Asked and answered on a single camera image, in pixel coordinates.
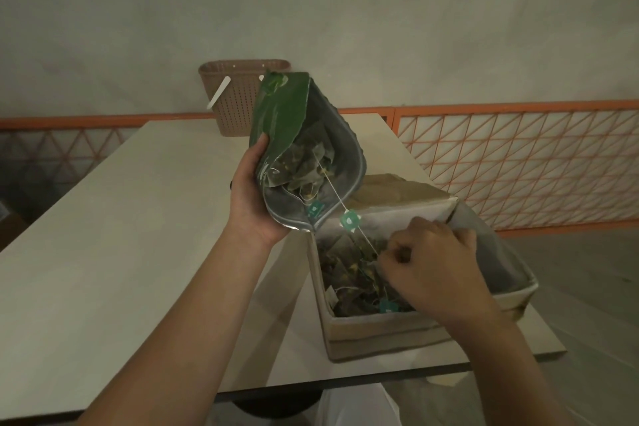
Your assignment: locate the black table base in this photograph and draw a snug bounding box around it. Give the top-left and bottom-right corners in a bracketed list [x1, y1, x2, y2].
[232, 390, 320, 420]

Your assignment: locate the person's left hand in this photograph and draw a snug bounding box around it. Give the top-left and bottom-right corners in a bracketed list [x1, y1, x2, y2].
[229, 133, 296, 248]

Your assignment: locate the beige paper box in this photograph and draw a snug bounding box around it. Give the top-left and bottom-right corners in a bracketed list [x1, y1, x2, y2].
[307, 173, 539, 363]

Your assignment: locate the green foil pouch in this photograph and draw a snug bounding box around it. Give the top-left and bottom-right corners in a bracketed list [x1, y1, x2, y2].
[248, 71, 368, 233]

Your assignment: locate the brown plastic basket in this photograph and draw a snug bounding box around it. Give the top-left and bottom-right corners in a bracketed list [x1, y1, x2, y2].
[198, 59, 292, 137]

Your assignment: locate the person's right hand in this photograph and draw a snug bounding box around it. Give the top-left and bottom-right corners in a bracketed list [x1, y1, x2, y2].
[375, 216, 501, 327]

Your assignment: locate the orange mesh fence panel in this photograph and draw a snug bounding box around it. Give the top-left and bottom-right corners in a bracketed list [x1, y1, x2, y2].
[391, 100, 639, 238]
[0, 107, 396, 227]

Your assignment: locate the green tag pyramid tea bag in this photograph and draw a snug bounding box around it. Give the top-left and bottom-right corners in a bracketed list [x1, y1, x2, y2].
[319, 160, 388, 263]

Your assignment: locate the person's left forearm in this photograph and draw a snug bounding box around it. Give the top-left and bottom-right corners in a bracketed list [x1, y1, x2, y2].
[75, 223, 280, 426]

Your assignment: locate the person's right forearm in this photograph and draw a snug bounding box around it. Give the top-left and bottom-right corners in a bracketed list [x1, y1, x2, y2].
[444, 303, 575, 426]

